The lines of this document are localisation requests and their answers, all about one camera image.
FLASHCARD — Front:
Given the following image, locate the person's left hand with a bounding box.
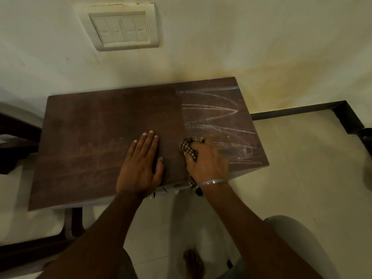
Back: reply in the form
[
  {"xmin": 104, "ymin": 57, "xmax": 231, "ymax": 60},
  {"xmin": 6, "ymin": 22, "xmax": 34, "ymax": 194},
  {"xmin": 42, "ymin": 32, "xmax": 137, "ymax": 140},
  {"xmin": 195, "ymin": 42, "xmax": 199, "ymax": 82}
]
[{"xmin": 116, "ymin": 130, "xmax": 165, "ymax": 198}]

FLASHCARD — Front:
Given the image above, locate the person's right hand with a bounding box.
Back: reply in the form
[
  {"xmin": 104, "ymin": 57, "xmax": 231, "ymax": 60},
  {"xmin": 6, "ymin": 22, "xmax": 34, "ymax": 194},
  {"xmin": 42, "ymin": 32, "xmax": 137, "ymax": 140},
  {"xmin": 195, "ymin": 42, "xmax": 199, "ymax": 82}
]
[{"xmin": 184, "ymin": 139, "xmax": 230, "ymax": 186}]

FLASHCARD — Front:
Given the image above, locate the checkered cleaning cloth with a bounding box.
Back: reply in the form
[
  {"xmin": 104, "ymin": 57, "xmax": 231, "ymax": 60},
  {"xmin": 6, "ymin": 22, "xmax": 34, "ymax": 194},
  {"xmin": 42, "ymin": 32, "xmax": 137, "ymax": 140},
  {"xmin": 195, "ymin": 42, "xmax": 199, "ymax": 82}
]
[{"xmin": 178, "ymin": 137, "xmax": 206, "ymax": 197}]

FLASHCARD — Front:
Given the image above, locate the person's right forearm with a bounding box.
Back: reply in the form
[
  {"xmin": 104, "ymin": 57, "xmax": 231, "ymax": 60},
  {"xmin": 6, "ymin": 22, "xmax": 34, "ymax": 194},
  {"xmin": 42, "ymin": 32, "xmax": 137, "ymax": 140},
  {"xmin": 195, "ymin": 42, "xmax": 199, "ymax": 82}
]
[{"xmin": 201, "ymin": 183, "xmax": 324, "ymax": 279}]

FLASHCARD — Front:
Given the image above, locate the person's left forearm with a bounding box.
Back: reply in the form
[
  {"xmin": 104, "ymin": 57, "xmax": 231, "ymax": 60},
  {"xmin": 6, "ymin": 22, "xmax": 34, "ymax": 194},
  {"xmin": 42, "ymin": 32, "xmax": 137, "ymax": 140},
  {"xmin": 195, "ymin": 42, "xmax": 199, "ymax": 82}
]
[{"xmin": 37, "ymin": 191, "xmax": 146, "ymax": 279}]

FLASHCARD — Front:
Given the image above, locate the brown wooden table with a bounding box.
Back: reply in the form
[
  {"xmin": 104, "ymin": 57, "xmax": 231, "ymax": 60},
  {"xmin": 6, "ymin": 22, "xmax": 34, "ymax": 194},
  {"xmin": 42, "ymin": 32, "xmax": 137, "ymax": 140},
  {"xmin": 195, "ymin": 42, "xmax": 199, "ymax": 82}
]
[{"xmin": 28, "ymin": 77, "xmax": 270, "ymax": 212}]

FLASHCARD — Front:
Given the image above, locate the dark wooden furniture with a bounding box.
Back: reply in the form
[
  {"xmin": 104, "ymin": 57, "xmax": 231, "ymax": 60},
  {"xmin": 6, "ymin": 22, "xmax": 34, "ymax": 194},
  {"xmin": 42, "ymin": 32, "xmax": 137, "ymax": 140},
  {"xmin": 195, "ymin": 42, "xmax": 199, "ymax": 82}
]
[{"xmin": 0, "ymin": 111, "xmax": 43, "ymax": 175}]

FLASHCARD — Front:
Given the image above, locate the black skirting board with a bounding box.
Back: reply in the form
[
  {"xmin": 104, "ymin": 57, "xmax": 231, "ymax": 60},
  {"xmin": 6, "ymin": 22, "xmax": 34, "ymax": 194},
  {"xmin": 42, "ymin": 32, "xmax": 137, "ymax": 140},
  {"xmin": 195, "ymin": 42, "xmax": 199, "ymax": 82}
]
[{"xmin": 250, "ymin": 100, "xmax": 372, "ymax": 157}]

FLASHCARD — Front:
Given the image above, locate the white wall switch panel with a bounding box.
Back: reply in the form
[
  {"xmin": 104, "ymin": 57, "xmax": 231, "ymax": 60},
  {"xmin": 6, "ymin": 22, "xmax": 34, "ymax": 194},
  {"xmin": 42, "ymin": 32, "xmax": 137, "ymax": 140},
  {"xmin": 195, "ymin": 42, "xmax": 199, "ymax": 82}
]
[{"xmin": 78, "ymin": 3, "xmax": 161, "ymax": 52}]

